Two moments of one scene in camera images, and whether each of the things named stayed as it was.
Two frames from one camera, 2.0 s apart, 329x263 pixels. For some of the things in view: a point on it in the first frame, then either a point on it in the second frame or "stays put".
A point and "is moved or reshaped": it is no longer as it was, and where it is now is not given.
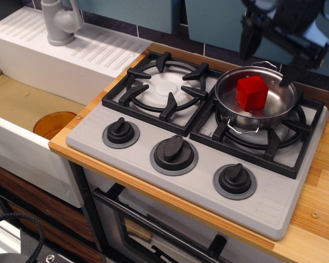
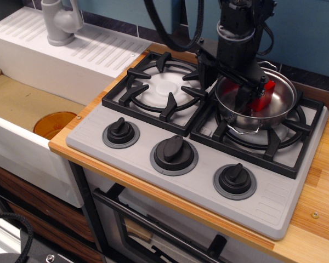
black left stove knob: x=120 y=135 stays put
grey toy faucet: x=61 y=24 stays put
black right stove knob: x=234 y=182 stays put
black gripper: x=254 y=24 -> x=251 y=78
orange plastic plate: x=51 y=125 stays put
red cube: x=251 y=92 is moved or reshaped
